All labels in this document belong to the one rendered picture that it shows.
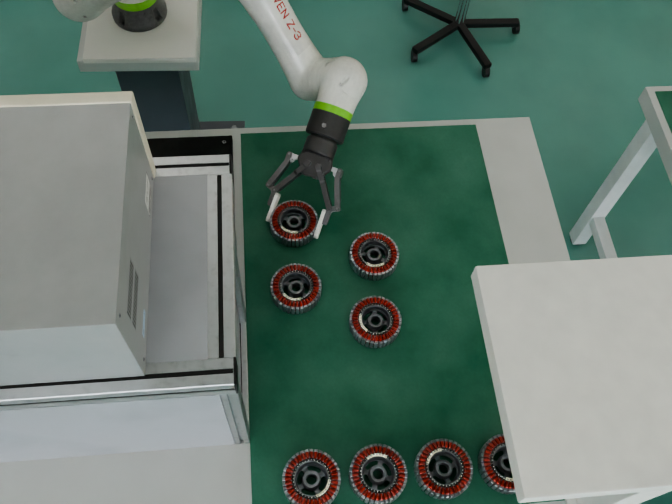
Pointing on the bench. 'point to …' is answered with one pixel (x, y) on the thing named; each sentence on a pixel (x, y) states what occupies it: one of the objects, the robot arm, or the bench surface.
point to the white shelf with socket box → (582, 375)
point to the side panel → (237, 416)
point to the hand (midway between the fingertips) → (294, 222)
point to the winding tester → (73, 237)
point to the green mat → (456, 429)
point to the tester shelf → (174, 296)
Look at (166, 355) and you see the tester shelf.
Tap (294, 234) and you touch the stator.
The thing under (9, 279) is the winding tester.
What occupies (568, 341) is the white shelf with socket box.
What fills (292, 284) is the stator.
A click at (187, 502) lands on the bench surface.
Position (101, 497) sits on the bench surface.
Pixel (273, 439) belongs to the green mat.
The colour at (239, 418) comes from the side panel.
